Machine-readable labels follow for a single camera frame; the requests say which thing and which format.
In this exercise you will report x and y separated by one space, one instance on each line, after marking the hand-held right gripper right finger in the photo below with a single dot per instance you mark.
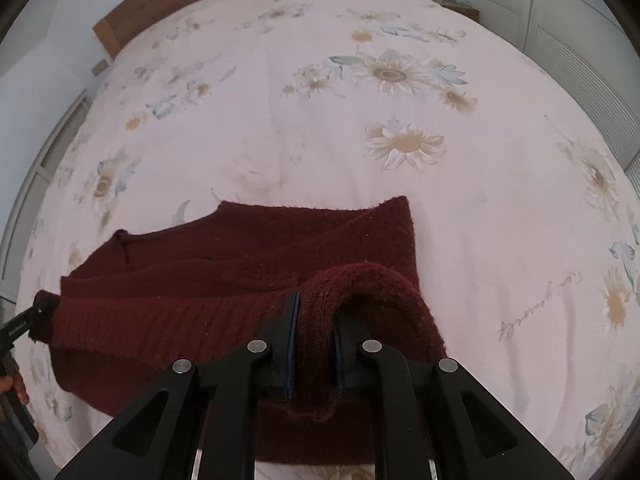
340 360

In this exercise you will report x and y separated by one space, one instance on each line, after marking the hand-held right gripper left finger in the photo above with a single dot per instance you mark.
291 360

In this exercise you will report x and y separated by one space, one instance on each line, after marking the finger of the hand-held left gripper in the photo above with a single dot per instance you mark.
20 327

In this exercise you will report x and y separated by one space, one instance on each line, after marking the dark red knitted sweater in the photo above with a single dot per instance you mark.
200 285

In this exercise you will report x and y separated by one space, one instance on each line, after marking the person's left hand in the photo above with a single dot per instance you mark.
11 385

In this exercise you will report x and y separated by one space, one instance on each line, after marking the white low cabinet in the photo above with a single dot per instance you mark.
30 185

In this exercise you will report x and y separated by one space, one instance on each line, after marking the pink floral bed blanket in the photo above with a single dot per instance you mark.
350 185

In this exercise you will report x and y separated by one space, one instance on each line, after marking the wooden headboard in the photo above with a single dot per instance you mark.
116 26

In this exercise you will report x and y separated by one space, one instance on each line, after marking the wooden nightstand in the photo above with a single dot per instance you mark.
462 10

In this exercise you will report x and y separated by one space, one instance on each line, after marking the white wardrobe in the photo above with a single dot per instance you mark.
575 35

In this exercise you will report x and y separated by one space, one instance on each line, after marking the wall socket plate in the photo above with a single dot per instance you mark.
100 66

